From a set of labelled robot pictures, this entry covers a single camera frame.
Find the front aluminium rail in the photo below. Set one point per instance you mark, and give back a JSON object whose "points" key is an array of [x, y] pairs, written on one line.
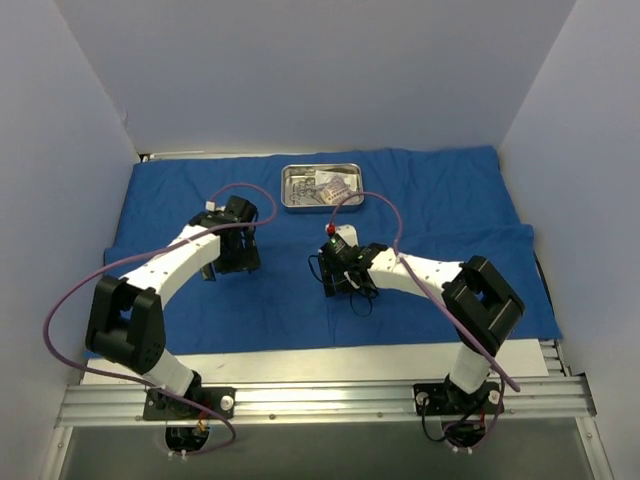
{"points": [[103, 405]]}

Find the white paper packet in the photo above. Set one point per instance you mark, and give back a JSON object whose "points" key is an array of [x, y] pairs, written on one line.
{"points": [[322, 176]]}

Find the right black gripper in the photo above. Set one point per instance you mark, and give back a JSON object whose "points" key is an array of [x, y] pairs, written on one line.
{"points": [[333, 282]]}

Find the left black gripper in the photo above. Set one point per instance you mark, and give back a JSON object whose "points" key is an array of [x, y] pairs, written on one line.
{"points": [[237, 257]]}

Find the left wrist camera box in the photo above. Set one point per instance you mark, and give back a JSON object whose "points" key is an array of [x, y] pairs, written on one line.
{"points": [[240, 209]]}

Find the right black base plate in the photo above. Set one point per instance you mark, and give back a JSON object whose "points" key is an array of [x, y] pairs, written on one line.
{"points": [[445, 399]]}

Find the purple printed packet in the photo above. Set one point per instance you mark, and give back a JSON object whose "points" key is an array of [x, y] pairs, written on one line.
{"points": [[334, 190]]}

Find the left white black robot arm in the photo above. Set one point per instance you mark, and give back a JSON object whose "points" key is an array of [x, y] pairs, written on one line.
{"points": [[126, 323]]}

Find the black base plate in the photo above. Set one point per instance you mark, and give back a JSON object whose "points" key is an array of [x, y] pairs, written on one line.
{"points": [[160, 407], [445, 399]]}

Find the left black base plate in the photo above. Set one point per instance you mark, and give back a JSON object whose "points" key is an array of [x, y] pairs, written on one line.
{"points": [[160, 407]]}

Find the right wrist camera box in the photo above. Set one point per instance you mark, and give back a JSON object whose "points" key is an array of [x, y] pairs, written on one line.
{"points": [[338, 252]]}

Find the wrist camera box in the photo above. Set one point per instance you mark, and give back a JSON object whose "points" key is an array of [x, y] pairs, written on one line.
{"points": [[338, 252], [240, 209]]}

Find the steel surgical scissors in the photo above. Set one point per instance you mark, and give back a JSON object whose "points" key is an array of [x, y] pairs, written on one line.
{"points": [[304, 192]]}

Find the steel instrument tray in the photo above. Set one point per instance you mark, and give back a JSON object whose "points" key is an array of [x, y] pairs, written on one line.
{"points": [[294, 171]]}

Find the back aluminium rail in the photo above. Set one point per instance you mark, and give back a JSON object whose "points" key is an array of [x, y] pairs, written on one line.
{"points": [[199, 155]]}

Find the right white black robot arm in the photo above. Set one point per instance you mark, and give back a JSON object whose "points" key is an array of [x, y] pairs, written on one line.
{"points": [[473, 295]]}

